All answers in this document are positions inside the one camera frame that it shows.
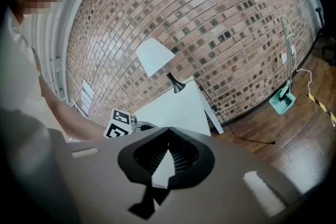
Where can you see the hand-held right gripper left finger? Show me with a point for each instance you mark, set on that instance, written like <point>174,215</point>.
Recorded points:
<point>105,178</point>

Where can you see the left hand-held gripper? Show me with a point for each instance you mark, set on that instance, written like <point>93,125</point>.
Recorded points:
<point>116,126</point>

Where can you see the yellow black striped tape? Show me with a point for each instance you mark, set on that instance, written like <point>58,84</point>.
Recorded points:
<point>321,106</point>

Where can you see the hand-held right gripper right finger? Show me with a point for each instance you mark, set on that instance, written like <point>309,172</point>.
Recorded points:
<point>223,178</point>

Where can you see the white rectangular table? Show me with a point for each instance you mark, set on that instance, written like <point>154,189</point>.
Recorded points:
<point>181,112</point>

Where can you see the white table lamp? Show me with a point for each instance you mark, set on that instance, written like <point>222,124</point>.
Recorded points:
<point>155,57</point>

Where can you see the black office chair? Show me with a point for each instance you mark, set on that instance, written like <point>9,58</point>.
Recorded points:
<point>329,52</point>

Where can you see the person's white shirt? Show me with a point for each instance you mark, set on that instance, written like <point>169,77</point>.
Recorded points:
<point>18,73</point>

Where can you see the person's left forearm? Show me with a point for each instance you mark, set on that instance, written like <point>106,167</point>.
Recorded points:
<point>71,118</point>

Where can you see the white metal shelf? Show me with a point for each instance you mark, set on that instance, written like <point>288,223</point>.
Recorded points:
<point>84,97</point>

